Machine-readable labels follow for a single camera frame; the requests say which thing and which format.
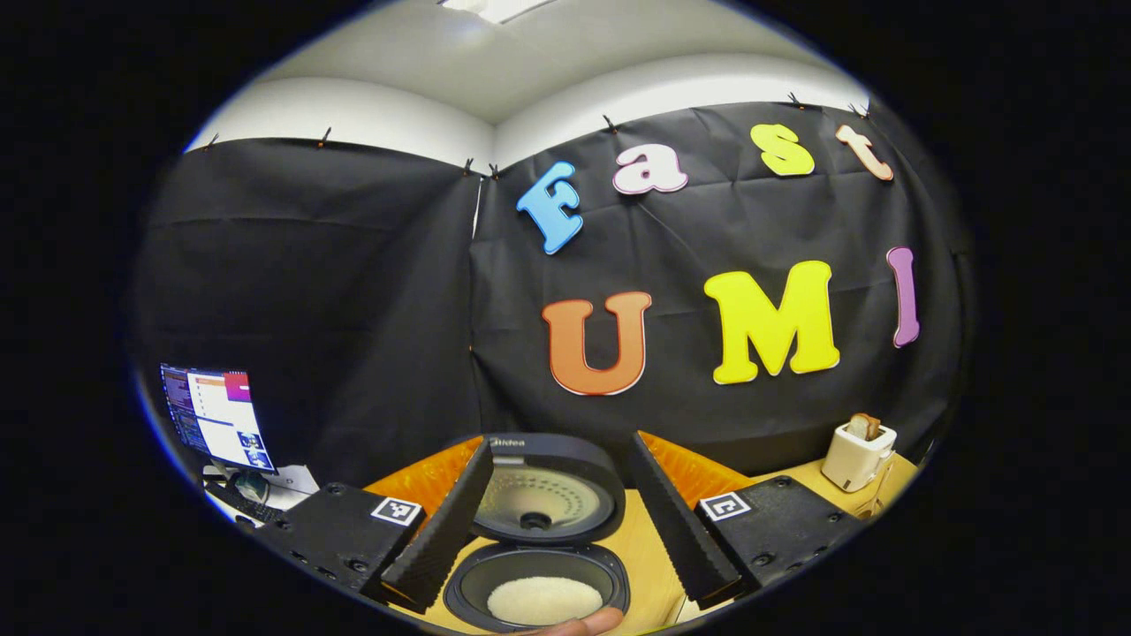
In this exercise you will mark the white rice pile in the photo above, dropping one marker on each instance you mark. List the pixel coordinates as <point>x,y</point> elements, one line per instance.
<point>543,601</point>

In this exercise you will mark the white toaster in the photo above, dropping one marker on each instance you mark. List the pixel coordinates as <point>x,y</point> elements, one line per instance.
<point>853,459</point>

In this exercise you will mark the computer monitor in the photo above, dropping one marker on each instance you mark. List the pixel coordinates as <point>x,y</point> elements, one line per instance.
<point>216,415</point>

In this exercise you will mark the black keyboard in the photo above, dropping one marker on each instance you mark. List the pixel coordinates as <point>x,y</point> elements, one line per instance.
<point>247,503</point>

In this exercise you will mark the silver black rice cooker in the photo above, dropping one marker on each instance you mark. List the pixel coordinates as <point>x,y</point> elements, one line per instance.
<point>565,455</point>

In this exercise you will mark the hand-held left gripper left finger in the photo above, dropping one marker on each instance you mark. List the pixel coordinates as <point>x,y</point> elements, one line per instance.
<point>442,530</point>

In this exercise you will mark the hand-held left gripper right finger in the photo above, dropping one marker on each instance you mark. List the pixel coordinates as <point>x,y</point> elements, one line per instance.
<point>680,530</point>

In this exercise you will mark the white desk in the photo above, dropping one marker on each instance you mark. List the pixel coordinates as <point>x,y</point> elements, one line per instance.
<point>296,481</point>

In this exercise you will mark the monitor stand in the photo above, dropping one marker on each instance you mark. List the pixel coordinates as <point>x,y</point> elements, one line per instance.
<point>249,486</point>

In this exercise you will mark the toasted bread slice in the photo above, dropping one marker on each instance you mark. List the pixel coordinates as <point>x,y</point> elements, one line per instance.
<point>864,427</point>

